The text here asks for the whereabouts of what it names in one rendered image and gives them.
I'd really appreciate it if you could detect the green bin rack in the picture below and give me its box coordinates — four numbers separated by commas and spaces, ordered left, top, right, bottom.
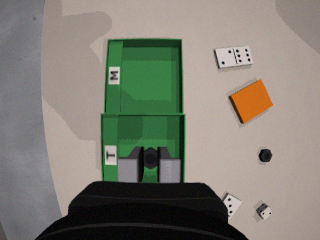
101, 38, 186, 183

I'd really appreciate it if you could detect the white domino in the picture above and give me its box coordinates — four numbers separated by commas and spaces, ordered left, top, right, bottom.
214, 46, 254, 69
222, 193, 242, 221

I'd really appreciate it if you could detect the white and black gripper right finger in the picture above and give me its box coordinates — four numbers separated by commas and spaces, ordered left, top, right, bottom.
157, 147, 181, 183

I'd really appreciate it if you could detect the black hex nut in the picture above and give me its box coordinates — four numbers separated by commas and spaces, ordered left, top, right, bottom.
144, 147, 157, 170
258, 149, 272, 162

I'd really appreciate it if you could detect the white die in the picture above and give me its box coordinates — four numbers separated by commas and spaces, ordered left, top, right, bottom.
256, 203, 272, 220

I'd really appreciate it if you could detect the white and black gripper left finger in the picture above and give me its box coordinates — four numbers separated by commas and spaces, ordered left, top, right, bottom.
117, 146, 144, 183

